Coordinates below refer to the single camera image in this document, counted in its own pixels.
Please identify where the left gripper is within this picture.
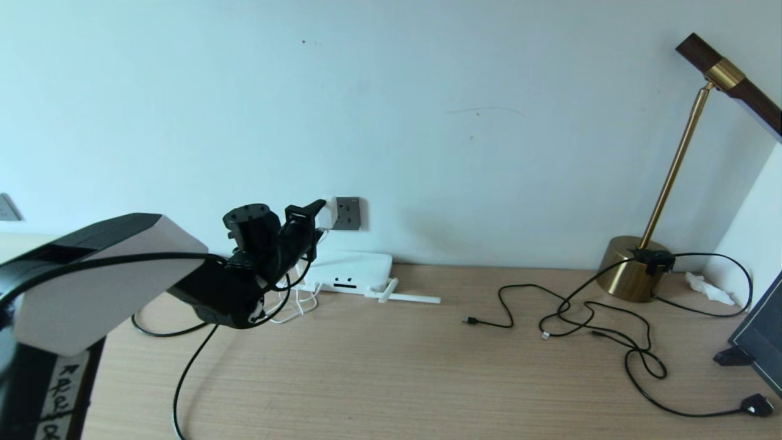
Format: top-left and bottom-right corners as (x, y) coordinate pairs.
(268, 199), (328, 279)

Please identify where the white power adapter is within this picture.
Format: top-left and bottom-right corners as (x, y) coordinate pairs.
(318, 196), (338, 231)

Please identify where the white router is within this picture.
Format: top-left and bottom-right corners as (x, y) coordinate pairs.
(298, 249), (442, 305)

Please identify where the brass desk lamp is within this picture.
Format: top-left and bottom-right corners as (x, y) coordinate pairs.
(595, 32), (782, 304)

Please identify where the crumpled white tissue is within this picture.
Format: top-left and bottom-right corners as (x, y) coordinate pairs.
(684, 271), (737, 306)

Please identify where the dark framed panel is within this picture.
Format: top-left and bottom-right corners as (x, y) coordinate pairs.
(713, 274), (782, 399)

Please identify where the grey wall socket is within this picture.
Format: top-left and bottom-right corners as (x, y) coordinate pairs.
(334, 196), (362, 232)

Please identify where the white adapter cable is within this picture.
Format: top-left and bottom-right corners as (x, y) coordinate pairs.
(268, 229), (331, 325)

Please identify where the thin black usb cable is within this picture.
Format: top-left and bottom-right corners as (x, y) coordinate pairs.
(462, 284), (668, 381)

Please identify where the black ethernet cable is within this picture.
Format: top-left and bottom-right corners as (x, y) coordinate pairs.
(130, 310), (222, 440)

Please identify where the black cable with white tip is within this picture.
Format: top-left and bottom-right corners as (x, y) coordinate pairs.
(539, 298), (649, 354)

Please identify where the white wall switch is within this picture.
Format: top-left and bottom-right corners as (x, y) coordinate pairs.
(0, 192), (24, 222)

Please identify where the black lamp cord with plug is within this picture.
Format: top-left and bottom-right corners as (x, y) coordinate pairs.
(623, 252), (777, 420)

